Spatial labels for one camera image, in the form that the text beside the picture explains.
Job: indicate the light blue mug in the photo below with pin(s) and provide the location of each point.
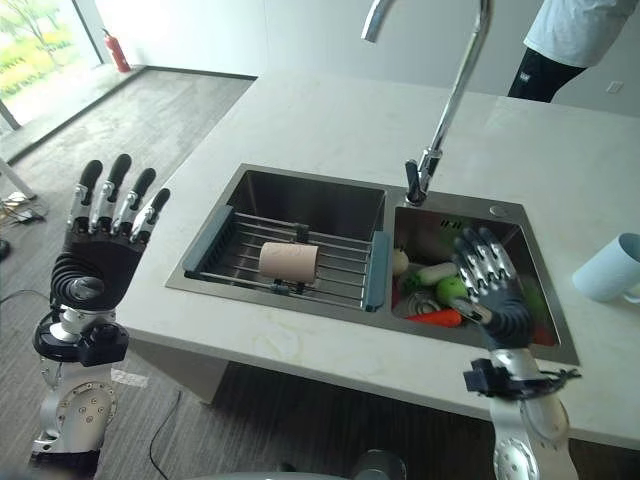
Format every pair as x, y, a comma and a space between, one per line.
607, 270

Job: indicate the chrome gooseneck faucet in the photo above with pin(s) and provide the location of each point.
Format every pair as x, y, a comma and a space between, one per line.
440, 95

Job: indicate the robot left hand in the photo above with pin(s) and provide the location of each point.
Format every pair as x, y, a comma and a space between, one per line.
95, 260

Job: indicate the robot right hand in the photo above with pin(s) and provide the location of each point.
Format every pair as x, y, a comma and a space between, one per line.
505, 305

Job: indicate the green toy vegetable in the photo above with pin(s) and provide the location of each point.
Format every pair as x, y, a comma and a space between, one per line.
411, 281

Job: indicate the round sink drain strainer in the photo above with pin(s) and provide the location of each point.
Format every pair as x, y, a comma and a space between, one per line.
420, 302

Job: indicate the white toy garlic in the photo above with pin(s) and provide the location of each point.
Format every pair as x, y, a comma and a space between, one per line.
399, 260

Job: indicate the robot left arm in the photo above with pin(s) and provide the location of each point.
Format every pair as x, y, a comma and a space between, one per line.
75, 390

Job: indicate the green toy apple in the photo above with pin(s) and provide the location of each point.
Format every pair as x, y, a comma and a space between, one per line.
450, 289

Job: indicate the white toy radish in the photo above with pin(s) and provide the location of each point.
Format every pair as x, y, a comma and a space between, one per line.
435, 272

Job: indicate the beige cup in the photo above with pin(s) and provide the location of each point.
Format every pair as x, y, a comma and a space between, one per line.
289, 262

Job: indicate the stainless steel double sink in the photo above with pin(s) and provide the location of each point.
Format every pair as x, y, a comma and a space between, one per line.
372, 260

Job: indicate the white table leg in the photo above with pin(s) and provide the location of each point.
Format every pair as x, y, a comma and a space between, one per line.
14, 175

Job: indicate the robot body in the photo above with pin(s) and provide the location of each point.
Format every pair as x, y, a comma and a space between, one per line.
320, 467

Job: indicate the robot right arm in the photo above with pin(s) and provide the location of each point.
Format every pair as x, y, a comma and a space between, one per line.
520, 415

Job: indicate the orange toy carrot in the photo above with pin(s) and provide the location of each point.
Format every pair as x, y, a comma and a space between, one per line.
435, 316

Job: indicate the person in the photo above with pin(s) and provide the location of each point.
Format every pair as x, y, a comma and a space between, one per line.
565, 45

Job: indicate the red fire extinguisher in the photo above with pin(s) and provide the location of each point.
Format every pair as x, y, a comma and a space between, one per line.
117, 52

